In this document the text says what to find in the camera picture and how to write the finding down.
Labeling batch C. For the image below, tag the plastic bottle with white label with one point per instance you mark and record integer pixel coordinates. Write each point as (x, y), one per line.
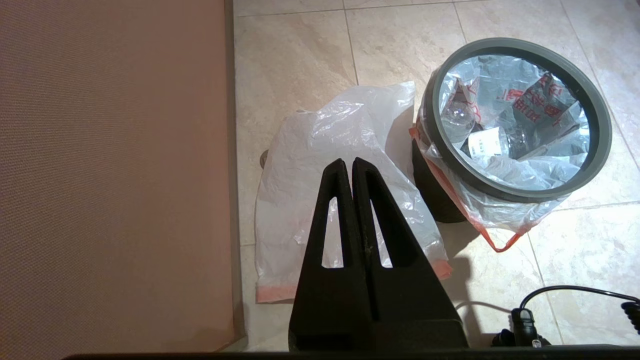
(487, 142)

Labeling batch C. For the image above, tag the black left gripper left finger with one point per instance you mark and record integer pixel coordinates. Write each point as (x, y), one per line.
(310, 300)

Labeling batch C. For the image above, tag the clean translucent white trash bag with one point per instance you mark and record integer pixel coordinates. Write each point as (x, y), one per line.
(310, 150)

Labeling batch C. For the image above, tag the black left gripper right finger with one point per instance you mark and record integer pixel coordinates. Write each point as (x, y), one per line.
(410, 300)

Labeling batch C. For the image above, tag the clear crumpled plastic bottle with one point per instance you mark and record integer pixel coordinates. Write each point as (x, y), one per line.
(457, 117)

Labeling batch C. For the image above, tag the black trash bin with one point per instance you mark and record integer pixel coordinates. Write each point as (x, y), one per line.
(435, 195)

